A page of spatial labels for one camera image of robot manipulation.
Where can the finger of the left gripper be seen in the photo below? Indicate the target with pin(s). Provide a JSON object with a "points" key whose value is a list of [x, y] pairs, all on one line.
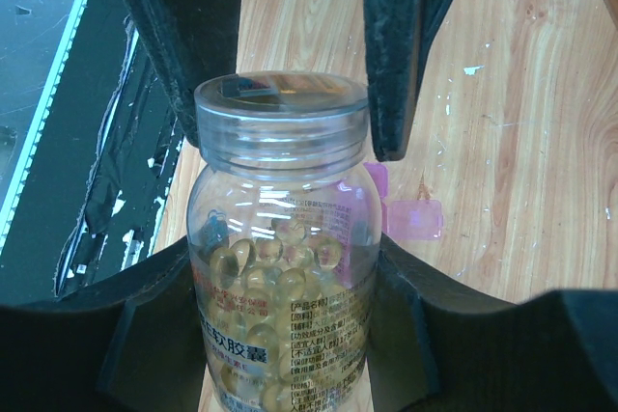
{"points": [[398, 37], [189, 42]]}

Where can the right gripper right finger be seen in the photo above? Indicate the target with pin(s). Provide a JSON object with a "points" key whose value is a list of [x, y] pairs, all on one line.
{"points": [[438, 345]]}

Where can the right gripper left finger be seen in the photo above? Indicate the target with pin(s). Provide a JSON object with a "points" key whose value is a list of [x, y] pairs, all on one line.
{"points": [[131, 342]]}

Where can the pink weekly pill organizer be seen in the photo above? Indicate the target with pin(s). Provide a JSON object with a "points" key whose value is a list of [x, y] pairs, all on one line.
{"points": [[419, 219]]}

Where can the clear capsule bottle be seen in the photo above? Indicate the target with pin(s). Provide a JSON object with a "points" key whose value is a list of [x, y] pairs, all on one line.
{"points": [[283, 251]]}

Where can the clear bottle lid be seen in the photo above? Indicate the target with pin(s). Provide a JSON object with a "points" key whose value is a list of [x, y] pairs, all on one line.
{"points": [[283, 122]]}

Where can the wooden compartment tray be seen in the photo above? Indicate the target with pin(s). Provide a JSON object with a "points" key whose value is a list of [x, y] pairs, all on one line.
{"points": [[612, 7]]}

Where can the grey slotted cable duct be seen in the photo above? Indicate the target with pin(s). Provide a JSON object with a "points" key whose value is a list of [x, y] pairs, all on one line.
{"points": [[36, 38]]}

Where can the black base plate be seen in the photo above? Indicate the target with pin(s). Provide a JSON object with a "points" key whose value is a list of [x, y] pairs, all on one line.
{"points": [[97, 183]]}

